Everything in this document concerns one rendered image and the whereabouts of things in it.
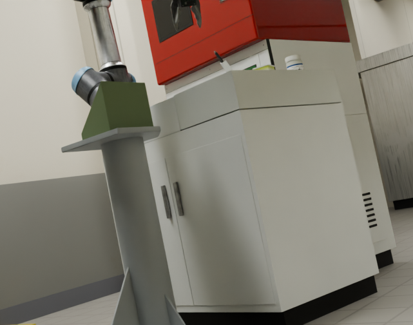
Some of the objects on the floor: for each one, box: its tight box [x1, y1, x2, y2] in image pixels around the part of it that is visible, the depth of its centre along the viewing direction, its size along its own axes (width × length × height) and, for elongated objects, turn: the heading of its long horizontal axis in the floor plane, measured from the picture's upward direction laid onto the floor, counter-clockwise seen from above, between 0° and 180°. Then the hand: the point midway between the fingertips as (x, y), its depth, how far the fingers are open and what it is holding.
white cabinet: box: [102, 103, 379, 325], centre depth 276 cm, size 64×96×82 cm, turn 150°
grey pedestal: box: [61, 126, 186, 325], centre depth 220 cm, size 51×44×82 cm
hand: (187, 26), depth 236 cm, fingers open, 8 cm apart
